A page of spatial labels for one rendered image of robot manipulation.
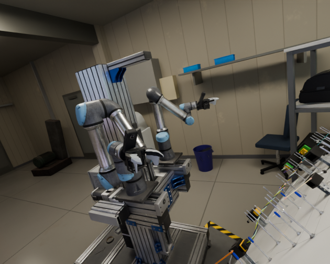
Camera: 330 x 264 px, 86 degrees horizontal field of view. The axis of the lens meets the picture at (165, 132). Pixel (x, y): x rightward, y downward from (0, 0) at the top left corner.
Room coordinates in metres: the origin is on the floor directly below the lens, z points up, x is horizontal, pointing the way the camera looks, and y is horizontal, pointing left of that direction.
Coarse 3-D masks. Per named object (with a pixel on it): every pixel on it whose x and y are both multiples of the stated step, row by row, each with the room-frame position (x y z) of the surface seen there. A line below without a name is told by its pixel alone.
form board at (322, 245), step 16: (304, 176) 1.03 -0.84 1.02; (288, 192) 1.02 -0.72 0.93; (304, 192) 0.75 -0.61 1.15; (320, 192) 0.59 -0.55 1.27; (288, 208) 0.74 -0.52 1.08; (304, 208) 0.58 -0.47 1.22; (320, 208) 0.48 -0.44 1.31; (304, 224) 0.47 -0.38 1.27; (320, 224) 0.40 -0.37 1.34; (256, 240) 0.72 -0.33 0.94; (272, 240) 0.56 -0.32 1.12; (288, 240) 0.46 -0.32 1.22; (304, 240) 0.39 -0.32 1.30; (320, 240) 0.34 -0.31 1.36; (256, 256) 0.56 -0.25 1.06; (272, 256) 0.46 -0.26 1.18; (288, 256) 0.39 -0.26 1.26; (304, 256) 0.33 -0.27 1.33; (320, 256) 0.29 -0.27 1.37
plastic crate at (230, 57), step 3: (231, 54) 2.89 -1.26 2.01; (234, 54) 2.98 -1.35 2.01; (222, 57) 2.96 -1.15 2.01; (225, 57) 2.94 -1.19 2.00; (228, 57) 2.91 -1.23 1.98; (231, 57) 2.90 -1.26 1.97; (234, 57) 2.99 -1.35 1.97; (216, 60) 3.01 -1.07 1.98; (219, 60) 2.98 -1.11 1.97; (222, 60) 2.96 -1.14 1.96; (225, 60) 2.94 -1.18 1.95; (228, 60) 2.92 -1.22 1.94; (231, 60) 2.90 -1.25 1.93; (216, 63) 3.01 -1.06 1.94; (219, 63) 2.99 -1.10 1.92
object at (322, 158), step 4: (312, 148) 0.80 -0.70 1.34; (316, 148) 0.80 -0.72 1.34; (320, 148) 0.80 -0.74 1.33; (308, 152) 0.80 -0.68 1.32; (312, 152) 0.78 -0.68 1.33; (316, 152) 0.78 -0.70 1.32; (320, 152) 0.78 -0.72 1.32; (304, 156) 0.82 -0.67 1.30; (308, 156) 0.81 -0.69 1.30; (312, 156) 0.81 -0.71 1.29; (316, 156) 0.77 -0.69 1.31; (320, 156) 0.76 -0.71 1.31; (312, 160) 0.79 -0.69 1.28; (320, 160) 0.78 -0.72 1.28; (324, 160) 0.78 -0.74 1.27; (328, 160) 0.76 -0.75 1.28; (328, 164) 0.76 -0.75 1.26; (328, 168) 0.76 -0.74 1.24
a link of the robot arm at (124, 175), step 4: (116, 164) 0.78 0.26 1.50; (120, 164) 0.78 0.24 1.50; (124, 164) 0.78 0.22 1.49; (116, 168) 0.79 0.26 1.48; (120, 168) 0.78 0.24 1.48; (124, 168) 0.78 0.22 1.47; (120, 172) 0.78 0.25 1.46; (124, 172) 0.78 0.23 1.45; (128, 172) 0.79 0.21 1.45; (120, 176) 0.78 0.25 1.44; (124, 176) 0.78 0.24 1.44; (128, 176) 0.78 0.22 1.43; (132, 176) 0.80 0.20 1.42; (120, 180) 0.80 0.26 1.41; (124, 180) 0.78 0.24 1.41
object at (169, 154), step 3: (159, 150) 1.52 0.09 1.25; (162, 150) 1.49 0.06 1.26; (165, 150) 1.48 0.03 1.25; (168, 150) 1.49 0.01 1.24; (171, 150) 1.51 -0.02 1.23; (162, 153) 1.49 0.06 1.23; (165, 153) 1.48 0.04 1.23; (168, 153) 1.48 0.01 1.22; (171, 153) 1.49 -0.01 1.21; (174, 153) 1.53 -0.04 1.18; (165, 156) 1.47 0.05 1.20; (168, 156) 1.48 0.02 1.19; (171, 156) 1.48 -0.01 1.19; (174, 156) 1.51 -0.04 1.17; (159, 159) 1.52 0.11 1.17; (162, 159) 1.48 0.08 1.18; (165, 159) 1.47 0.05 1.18; (168, 159) 1.46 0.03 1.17
